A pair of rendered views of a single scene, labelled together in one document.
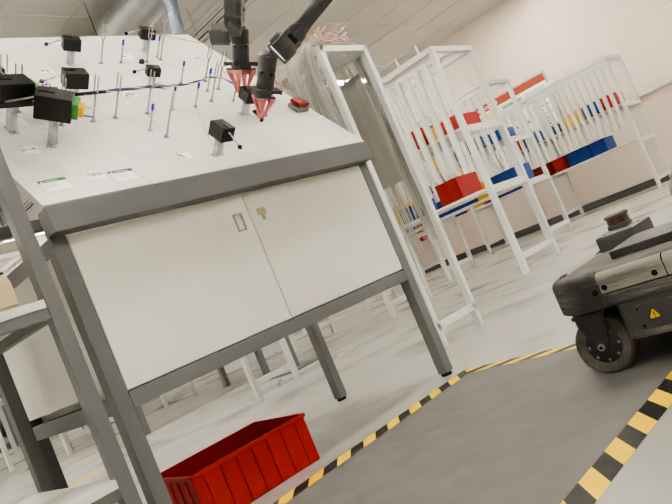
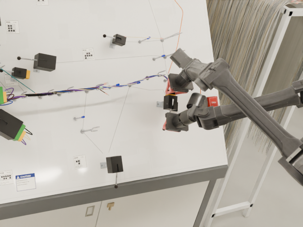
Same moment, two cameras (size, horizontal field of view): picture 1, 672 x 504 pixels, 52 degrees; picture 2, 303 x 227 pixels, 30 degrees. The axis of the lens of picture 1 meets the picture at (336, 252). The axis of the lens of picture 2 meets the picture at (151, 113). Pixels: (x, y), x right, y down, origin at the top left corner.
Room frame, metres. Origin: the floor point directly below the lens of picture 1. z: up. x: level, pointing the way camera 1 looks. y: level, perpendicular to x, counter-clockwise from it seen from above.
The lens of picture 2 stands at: (0.28, -0.17, 2.27)
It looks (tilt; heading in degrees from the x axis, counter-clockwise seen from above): 31 degrees down; 8
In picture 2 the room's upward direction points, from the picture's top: 15 degrees clockwise
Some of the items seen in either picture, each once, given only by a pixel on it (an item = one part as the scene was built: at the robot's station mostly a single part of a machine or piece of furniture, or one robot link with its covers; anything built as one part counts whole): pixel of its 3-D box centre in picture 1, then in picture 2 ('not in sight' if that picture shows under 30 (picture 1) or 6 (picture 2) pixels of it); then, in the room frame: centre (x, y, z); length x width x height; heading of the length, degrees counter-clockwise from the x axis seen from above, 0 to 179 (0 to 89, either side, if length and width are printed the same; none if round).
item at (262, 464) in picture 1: (235, 468); not in sight; (1.98, 0.50, 0.07); 0.39 x 0.29 x 0.14; 130
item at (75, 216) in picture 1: (238, 180); (106, 189); (2.00, 0.18, 0.83); 1.18 x 0.05 x 0.06; 136
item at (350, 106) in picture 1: (303, 227); (200, 60); (3.57, 0.11, 0.78); 1.39 x 0.45 x 1.56; 48
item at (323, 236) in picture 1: (327, 234); (150, 216); (2.21, 0.00, 0.60); 0.55 x 0.03 x 0.39; 136
